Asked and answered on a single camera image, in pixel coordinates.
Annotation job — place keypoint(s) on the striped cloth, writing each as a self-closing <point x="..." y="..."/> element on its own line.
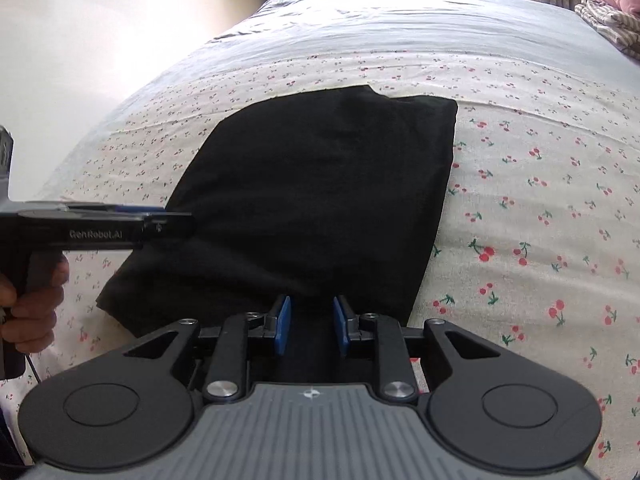
<point x="610" y="25"/>

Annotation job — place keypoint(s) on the black pants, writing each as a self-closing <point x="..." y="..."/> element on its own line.
<point x="310" y="185"/>

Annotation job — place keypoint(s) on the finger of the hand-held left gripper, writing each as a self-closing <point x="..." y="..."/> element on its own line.
<point x="140" y="208"/>
<point x="157" y="225"/>

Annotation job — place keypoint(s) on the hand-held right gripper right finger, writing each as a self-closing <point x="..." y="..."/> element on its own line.
<point x="341" y="325"/>

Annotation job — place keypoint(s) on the person's left hand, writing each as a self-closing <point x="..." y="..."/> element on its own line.
<point x="35" y="317"/>

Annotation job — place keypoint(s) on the bed with blue sheet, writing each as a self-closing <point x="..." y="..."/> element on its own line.
<point x="400" y="25"/>

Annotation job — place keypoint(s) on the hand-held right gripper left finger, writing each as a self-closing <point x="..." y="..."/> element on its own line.
<point x="282" y="325"/>

